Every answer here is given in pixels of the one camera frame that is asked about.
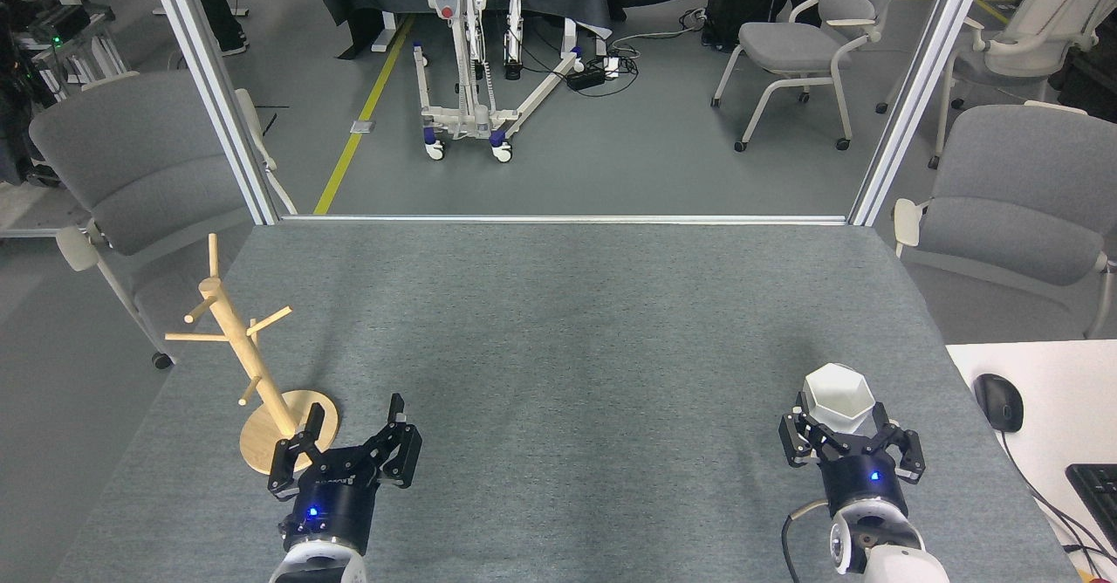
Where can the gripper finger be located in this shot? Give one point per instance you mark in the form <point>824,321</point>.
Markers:
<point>403,456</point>
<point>292,469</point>
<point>796,439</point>
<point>907,456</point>

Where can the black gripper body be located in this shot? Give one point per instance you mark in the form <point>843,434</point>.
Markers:
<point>864,483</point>
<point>336,509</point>

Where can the white faceted cup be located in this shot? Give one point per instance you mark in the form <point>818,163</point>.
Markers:
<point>838,395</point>

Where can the wooden cup rack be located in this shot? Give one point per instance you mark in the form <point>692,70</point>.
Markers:
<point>292,430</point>

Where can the black computer mouse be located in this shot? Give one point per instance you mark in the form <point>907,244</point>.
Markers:
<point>999,401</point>

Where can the black keyboard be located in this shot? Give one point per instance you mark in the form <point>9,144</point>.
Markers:
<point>1098,496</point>

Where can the grey floor socket plate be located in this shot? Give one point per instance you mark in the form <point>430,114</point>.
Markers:
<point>362,126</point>

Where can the white stand on wheels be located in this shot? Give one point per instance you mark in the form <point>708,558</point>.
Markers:
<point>462,116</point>

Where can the black power strip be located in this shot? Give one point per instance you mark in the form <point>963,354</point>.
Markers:
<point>586,78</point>

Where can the person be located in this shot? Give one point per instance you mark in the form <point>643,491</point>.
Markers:
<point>218,7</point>

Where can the equipment cart with black device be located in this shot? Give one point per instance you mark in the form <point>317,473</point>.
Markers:
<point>61,29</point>

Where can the grey chair with cream frame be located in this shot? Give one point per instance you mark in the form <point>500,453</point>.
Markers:
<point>1030,37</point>
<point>790,46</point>
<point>1021,199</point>
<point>144,164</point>

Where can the silver table edge rail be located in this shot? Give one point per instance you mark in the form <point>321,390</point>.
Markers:
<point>567,219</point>

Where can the silver aluminium post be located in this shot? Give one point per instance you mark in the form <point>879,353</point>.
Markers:
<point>218,103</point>
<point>916,94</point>

